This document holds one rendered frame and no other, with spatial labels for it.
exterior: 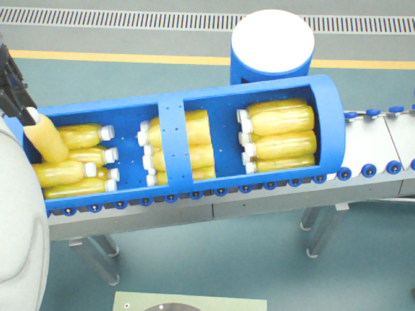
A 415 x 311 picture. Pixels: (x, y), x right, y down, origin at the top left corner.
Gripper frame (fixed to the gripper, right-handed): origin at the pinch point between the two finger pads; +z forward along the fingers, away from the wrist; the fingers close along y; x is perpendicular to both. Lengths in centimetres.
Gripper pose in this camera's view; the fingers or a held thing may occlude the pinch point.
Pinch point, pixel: (24, 108)
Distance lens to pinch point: 111.8
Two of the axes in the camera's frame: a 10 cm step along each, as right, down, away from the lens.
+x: -9.9, 1.2, -0.3
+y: -1.2, -8.7, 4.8
